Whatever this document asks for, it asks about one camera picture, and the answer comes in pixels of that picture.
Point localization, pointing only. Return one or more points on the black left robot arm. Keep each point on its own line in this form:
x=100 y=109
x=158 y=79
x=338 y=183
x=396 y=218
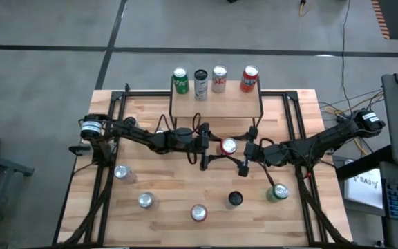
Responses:
x=137 y=135

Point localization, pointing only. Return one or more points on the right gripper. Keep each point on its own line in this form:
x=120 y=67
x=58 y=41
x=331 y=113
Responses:
x=268 y=154

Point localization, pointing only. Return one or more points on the grey side table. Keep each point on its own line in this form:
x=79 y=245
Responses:
x=5 y=165

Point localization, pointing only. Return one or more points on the white paper sign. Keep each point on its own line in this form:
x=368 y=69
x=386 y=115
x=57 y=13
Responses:
x=361 y=193

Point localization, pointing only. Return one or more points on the green soda can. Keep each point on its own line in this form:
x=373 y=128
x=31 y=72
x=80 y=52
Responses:
x=278 y=192

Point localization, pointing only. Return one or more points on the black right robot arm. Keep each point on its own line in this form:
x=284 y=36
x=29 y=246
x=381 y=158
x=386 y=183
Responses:
x=323 y=138

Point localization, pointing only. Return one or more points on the silver Diet Coke can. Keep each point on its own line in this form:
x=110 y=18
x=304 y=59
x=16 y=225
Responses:
x=146 y=200
x=219 y=81
x=123 y=172

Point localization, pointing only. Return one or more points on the green Sprite can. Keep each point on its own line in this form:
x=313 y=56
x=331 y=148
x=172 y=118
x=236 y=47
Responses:
x=181 y=84
x=159 y=131

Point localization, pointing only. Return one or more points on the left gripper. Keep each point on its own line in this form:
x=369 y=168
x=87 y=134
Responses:
x=188 y=141

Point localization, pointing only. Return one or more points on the red Fanta can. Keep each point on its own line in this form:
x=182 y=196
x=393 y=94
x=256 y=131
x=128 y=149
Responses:
x=229 y=146
x=249 y=81
x=199 y=212

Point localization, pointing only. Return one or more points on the black aluminium table frame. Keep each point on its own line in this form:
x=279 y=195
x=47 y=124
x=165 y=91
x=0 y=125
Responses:
x=143 y=93

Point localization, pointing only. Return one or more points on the white Celsius Arctic Vibe can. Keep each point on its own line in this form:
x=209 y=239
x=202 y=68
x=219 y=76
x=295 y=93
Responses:
x=235 y=198
x=201 y=88

